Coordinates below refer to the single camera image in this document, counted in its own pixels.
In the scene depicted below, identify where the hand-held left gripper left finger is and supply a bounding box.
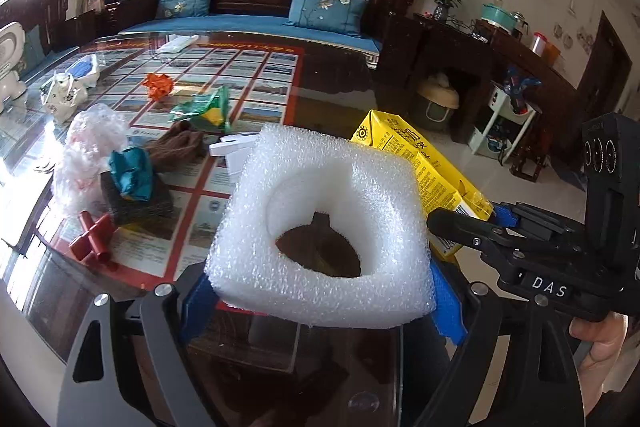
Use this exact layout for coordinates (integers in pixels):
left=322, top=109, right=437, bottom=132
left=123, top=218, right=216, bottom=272
left=56, top=262, right=223, bottom=427

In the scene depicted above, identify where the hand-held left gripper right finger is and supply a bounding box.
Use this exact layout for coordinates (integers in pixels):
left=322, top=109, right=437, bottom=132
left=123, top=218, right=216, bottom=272
left=419, top=263, right=586, bottom=427

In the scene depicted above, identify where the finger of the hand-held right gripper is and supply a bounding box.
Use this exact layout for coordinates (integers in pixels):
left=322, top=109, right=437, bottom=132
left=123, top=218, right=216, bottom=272
left=426, top=206, right=531, bottom=258
left=491, top=201, right=586, bottom=238

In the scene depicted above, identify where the white foam block with hole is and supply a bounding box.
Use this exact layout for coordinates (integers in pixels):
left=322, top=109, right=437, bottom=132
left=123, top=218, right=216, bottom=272
left=205, top=123, right=437, bottom=329

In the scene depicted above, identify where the yellow drink carton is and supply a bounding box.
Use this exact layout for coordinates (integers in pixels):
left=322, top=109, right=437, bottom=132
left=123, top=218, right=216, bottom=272
left=350, top=109, right=496, bottom=258

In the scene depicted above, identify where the orange paper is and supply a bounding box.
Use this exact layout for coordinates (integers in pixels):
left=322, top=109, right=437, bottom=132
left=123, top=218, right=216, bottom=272
left=141, top=73, right=174, bottom=99

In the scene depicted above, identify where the person's right hand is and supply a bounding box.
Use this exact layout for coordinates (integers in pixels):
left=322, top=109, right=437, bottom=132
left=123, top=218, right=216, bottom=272
left=569, top=311, right=632, bottom=390

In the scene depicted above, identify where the white stool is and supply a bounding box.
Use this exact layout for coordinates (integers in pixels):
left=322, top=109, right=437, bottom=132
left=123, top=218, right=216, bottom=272
left=470, top=79, right=543, bottom=168

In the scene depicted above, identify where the dark scouring pad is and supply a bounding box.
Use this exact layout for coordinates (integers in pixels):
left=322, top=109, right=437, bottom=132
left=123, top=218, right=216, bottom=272
left=99, top=169, right=175, bottom=226

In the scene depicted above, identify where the blue toy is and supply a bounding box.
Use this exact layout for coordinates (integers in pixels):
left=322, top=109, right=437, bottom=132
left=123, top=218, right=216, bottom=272
left=502, top=67, right=542, bottom=115

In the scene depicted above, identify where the dark wooden door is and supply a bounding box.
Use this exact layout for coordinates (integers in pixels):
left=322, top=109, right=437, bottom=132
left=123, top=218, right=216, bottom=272
left=575, top=11, right=633, bottom=118

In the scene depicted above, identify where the dark wooden side cabinet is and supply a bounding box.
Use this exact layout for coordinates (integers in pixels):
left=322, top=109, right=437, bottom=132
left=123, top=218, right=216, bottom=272
left=377, top=14, right=581, bottom=158

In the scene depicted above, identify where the crumpled teal paper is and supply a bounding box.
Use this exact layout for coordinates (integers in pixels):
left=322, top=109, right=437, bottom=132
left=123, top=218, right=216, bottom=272
left=109, top=148, right=156, bottom=202

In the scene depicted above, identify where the small white box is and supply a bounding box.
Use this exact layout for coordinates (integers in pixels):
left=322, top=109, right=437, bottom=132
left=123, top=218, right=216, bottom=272
left=209, top=133, right=258, bottom=180

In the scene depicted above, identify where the brown cloth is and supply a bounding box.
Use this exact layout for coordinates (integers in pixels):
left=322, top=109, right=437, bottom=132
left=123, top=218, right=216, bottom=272
left=145, top=123, right=207, bottom=160

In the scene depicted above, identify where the crumpled clear plastic bag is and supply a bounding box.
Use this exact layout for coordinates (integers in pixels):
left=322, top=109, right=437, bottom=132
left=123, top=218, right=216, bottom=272
left=52, top=103, right=130, bottom=215

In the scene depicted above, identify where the green snack wrapper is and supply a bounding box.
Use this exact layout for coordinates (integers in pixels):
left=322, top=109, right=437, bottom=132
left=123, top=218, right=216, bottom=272
left=169, top=86, right=232, bottom=134

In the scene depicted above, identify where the teal cooking pot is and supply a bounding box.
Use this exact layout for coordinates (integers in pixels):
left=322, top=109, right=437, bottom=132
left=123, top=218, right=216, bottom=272
left=481, top=0, right=521, bottom=32

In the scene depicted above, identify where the white patterned plastic bag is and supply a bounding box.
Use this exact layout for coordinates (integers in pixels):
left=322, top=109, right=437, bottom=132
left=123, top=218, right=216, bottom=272
left=40, top=74, right=88, bottom=124

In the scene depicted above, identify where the flat white packet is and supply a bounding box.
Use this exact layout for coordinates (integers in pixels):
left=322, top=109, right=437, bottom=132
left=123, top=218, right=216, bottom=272
left=156, top=35, right=200, bottom=54

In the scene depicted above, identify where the blue and white plastic bag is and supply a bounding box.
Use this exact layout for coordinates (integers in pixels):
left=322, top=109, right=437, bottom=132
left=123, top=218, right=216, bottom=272
left=67, top=54, right=101, bottom=88

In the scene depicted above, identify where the blue sofa seat mat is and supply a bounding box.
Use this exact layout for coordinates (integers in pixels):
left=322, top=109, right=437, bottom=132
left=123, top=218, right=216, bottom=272
left=116, top=14, right=383, bottom=68

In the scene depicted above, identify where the teal floral cushion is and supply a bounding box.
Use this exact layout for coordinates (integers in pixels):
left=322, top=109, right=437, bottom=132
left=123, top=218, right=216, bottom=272
left=22, top=27, right=51, bottom=68

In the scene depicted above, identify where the white robot toy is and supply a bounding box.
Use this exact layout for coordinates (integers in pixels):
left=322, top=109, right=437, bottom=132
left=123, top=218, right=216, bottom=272
left=0, top=21, right=28, bottom=112

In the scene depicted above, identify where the dark wooden armchair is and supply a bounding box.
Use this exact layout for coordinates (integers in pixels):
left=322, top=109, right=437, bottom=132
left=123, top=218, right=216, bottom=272
left=0, top=0, right=68, bottom=58

